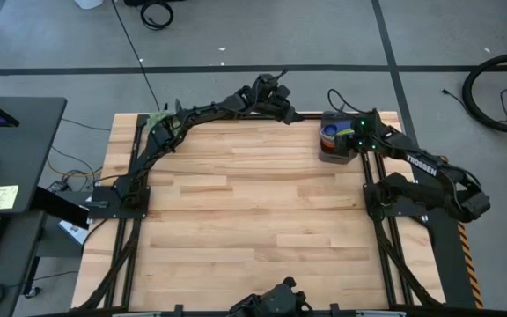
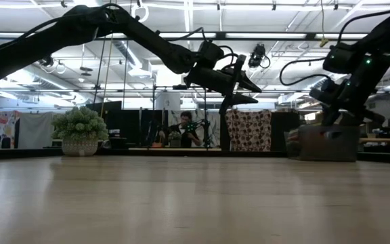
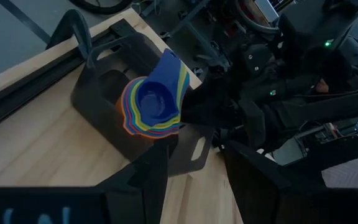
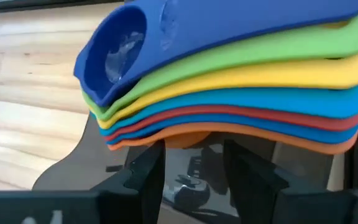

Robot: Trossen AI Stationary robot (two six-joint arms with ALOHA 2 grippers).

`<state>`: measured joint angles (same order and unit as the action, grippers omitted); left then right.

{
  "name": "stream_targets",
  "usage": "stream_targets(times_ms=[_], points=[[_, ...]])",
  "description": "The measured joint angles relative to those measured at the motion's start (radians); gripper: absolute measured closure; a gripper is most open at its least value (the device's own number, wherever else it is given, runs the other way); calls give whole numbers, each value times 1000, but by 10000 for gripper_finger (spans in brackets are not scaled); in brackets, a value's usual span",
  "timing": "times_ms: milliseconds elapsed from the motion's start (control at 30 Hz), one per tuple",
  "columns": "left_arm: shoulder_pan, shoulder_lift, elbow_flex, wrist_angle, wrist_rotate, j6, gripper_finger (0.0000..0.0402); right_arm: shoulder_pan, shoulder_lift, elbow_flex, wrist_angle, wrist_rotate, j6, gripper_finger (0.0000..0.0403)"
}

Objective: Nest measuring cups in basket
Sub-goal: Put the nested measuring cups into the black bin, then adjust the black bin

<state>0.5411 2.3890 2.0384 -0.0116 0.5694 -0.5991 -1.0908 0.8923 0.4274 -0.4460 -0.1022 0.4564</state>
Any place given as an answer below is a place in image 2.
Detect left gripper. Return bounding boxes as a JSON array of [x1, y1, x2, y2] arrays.
[[183, 54, 263, 116]]

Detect white ring light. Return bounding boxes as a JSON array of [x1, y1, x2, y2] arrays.
[[131, 1, 150, 24]]

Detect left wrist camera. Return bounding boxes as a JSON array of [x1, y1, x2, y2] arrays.
[[197, 39, 225, 70]]

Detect brown dotted curtain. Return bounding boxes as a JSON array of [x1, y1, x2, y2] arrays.
[[224, 108, 273, 152]]

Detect yellow hanging cable plug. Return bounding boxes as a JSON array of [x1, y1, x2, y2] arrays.
[[319, 0, 330, 48]]

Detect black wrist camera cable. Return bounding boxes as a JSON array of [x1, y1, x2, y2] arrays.
[[160, 26, 240, 72], [278, 56, 333, 87]]

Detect green plant in white pot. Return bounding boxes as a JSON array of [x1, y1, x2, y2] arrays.
[[51, 106, 110, 157]]

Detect grey plastic basket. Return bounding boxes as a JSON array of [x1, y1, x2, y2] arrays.
[[284, 123, 361, 163]]

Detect grey cloth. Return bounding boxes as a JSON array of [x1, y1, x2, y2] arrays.
[[18, 112, 55, 149]]

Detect black ceiling-mounted camera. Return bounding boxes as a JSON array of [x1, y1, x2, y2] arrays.
[[248, 43, 272, 70]]

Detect black overhead crossbar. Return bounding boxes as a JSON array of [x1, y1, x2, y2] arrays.
[[0, 31, 372, 42]]

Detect black ceiling spotlights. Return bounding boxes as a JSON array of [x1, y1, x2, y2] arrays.
[[39, 56, 56, 68]]

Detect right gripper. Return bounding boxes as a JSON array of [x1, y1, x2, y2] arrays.
[[309, 59, 387, 127]]

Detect black partition panel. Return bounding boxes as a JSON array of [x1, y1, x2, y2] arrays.
[[271, 111, 301, 152], [86, 100, 169, 147]]

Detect person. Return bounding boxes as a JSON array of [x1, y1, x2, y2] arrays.
[[158, 110, 203, 148]]

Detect floral cloth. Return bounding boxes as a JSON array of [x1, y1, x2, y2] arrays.
[[0, 110, 22, 149], [167, 108, 221, 147]]

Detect black stand frame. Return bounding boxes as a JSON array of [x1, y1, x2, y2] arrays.
[[152, 84, 208, 147]]

